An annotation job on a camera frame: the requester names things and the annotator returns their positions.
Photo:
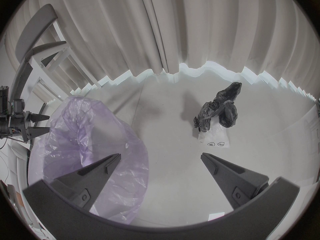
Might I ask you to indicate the black plastic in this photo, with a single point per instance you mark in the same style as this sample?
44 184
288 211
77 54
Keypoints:
225 114

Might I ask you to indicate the dark grey white-legged chair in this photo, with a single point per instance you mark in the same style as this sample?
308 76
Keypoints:
35 29

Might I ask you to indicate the white curtain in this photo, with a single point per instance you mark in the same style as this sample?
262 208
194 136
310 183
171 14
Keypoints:
100 34
237 34

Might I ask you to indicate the white trash bin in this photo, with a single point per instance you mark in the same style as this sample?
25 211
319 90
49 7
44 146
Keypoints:
35 169

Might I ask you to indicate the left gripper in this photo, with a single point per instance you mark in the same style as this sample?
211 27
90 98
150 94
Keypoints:
15 126

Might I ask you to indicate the purple plastic bag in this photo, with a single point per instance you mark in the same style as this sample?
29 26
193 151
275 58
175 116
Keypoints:
75 134

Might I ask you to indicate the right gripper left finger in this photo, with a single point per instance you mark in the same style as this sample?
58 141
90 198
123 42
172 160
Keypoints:
87 184

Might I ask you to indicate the white printed wrapper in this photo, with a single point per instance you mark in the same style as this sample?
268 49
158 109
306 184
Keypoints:
215 137

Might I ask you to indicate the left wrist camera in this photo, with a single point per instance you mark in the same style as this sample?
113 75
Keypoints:
18 106

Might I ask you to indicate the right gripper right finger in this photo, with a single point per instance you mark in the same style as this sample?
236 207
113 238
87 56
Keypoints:
237 184

